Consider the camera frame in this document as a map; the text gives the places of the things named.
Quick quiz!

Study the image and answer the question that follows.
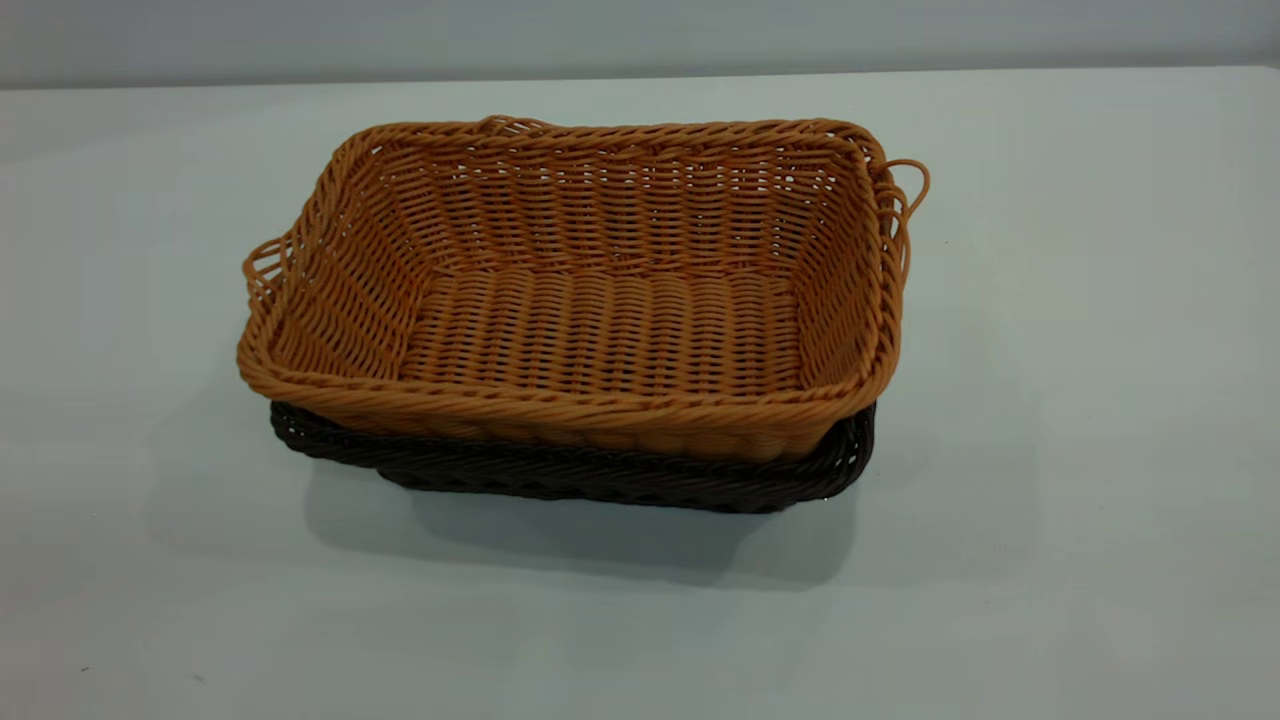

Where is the orange wicker basket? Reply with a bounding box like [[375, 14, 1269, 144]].
[[236, 115, 931, 463]]

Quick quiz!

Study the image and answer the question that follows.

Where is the black wicker basket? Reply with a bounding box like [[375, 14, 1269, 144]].
[[269, 400, 878, 515]]

